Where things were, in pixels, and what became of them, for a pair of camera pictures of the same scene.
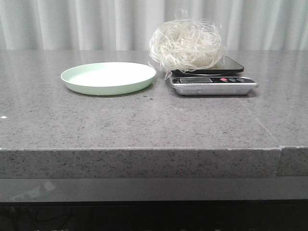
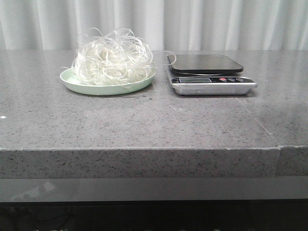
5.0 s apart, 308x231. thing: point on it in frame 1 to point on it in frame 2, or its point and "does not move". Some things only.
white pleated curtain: (128, 25) does not move
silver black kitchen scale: (214, 80) does not move
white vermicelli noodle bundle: (186, 44) to (116, 57)
